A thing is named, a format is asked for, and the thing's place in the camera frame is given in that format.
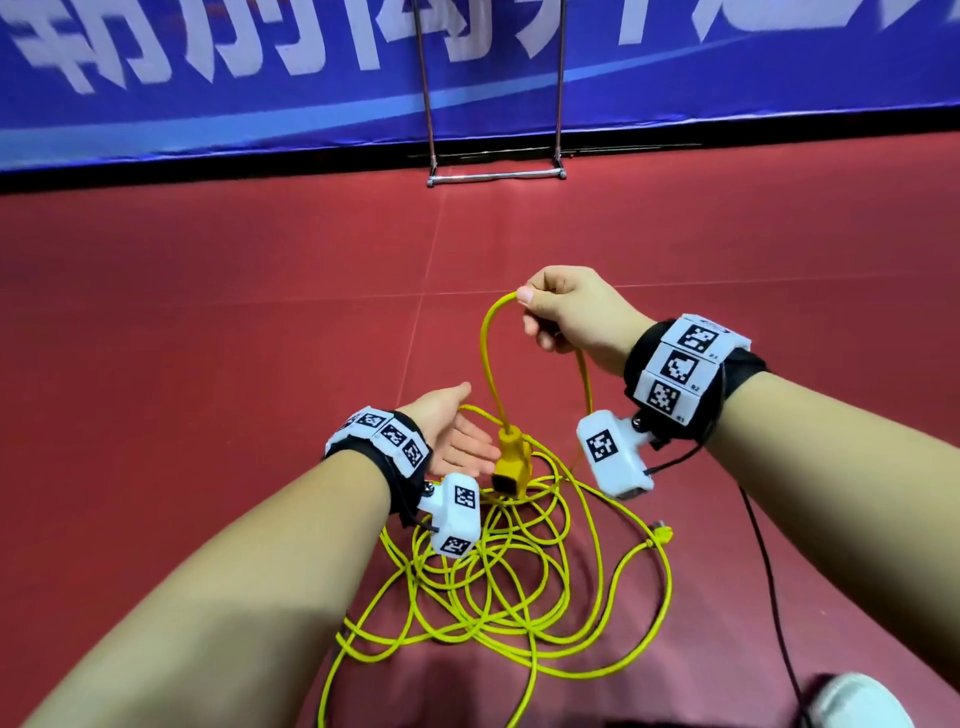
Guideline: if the black cable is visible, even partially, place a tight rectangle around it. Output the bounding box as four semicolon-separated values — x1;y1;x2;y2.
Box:
738;483;812;707

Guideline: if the person's right forearm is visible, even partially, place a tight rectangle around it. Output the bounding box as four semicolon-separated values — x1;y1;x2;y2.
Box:
705;372;960;692

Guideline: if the person's left forearm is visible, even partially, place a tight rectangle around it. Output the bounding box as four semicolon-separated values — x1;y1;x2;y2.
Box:
22;447;395;728

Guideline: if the person's left hand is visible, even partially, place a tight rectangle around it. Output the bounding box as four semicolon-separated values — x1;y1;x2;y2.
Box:
396;381;504;486

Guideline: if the yellow cord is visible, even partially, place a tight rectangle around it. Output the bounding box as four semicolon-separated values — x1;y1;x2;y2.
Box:
315;291;677;728

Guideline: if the person's right hand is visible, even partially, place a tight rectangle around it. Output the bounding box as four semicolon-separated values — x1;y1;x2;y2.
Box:
514;265;657;377

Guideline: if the blue banner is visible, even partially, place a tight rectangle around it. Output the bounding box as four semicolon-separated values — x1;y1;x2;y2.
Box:
0;0;960;174

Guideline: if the black marker wristband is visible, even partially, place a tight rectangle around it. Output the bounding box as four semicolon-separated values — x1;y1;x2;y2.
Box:
324;405;435;527
622;312;771;447

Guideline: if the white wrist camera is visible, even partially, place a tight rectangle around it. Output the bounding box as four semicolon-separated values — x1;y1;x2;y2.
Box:
417;472;485;561
576;408;662;503

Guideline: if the metal rack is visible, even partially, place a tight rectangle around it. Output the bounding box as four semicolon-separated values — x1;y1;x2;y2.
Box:
412;0;570;189

